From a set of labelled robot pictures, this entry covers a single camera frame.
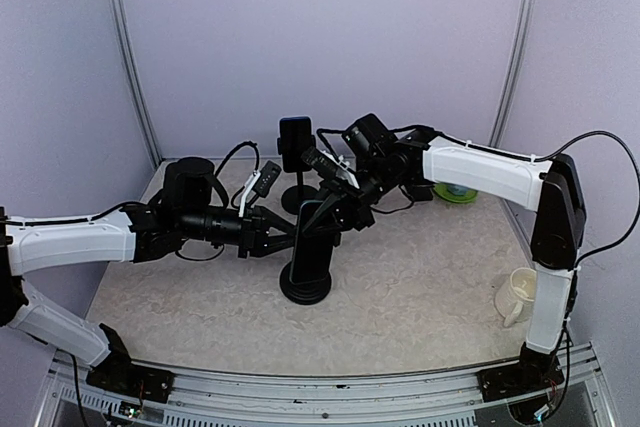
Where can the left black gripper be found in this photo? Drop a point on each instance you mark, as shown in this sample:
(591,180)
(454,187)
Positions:
(253,236)

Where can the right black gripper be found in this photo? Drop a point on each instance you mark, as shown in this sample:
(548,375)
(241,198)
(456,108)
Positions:
(347,208)

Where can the teal phone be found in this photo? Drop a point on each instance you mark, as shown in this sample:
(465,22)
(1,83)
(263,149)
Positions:
(312,250)

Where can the black round-base stand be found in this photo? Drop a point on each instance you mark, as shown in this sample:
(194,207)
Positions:
(295,195)
(306,293)

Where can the blue phone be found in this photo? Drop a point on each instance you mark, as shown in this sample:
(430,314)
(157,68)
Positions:
(295,138)

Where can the black folding phone stand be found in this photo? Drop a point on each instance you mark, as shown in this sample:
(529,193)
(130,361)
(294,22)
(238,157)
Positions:
(419,193)

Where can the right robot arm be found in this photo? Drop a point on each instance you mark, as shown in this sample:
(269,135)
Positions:
(389,158)

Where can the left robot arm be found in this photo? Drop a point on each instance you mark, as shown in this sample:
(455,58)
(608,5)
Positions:
(191,205)

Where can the green saucer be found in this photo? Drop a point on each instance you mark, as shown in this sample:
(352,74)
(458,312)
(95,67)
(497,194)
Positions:
(440,190)

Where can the light blue mug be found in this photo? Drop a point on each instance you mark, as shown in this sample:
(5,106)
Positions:
(457,190)

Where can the cream ceramic mug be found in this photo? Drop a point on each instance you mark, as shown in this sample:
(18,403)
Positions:
(514,300)

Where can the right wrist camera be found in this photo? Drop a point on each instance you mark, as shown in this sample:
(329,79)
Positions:
(328,167)

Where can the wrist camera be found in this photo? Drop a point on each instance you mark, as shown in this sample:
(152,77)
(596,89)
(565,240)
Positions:
(258,185)
(328,167)

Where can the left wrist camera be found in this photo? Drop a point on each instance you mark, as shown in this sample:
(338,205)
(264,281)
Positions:
(258,185)

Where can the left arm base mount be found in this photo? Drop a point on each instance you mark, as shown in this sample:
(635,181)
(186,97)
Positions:
(118,374)

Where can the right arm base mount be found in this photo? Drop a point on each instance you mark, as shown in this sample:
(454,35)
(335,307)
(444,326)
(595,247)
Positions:
(532,372)

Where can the left aluminium frame post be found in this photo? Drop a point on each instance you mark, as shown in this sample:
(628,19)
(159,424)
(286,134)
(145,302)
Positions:
(133,82)

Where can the aluminium frame post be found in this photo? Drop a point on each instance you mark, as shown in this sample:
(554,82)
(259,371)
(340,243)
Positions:
(133,82)
(514,65)

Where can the right aluminium frame post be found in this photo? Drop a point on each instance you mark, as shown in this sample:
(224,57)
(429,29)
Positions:
(514,65)

